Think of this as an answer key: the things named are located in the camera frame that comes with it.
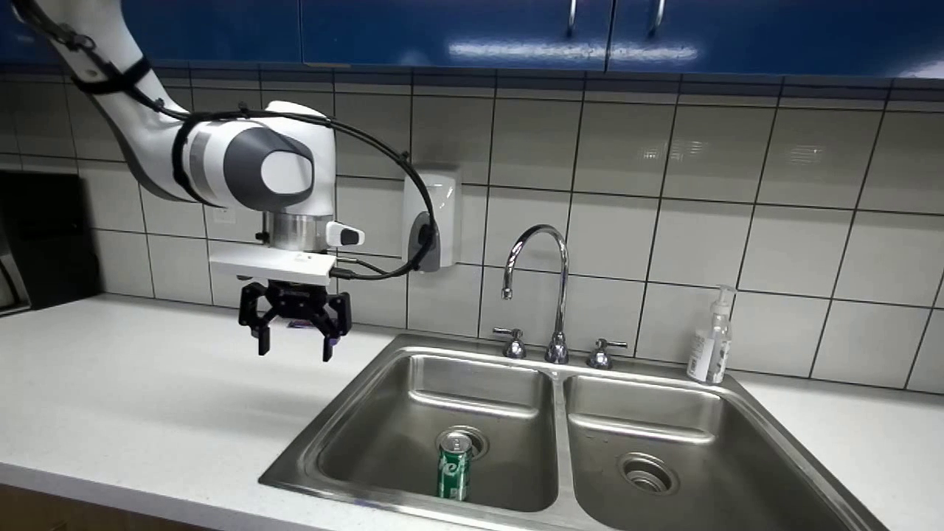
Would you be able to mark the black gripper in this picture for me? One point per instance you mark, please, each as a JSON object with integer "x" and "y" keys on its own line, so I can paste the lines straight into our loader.
{"x": 296, "y": 301}

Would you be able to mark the green soda can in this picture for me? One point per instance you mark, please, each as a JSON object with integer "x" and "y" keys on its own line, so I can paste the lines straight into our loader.
{"x": 456, "y": 474}

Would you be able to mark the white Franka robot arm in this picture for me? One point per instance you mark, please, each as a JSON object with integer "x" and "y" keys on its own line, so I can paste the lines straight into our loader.
{"x": 266, "y": 162}

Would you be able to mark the stainless steel double sink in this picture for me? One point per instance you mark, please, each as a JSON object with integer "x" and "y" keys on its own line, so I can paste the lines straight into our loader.
{"x": 630, "y": 422}

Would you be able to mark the chrome gooseneck faucet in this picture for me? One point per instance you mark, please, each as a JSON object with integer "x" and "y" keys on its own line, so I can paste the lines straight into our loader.
{"x": 563, "y": 295}

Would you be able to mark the black microwave oven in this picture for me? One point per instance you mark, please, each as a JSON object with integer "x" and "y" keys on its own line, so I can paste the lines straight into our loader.
{"x": 45, "y": 241}

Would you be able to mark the clear pump soap bottle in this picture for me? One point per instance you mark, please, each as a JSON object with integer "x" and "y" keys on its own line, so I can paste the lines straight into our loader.
{"x": 709, "y": 350}

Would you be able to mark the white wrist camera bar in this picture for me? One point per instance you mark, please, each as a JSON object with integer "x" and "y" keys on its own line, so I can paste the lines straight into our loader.
{"x": 271, "y": 263}

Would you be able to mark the white wall soap dispenser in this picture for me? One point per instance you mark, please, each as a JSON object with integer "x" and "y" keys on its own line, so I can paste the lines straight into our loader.
{"x": 445, "y": 211}

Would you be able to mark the blue wall cabinets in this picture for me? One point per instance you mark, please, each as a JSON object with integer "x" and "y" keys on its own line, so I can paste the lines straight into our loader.
{"x": 445, "y": 33}

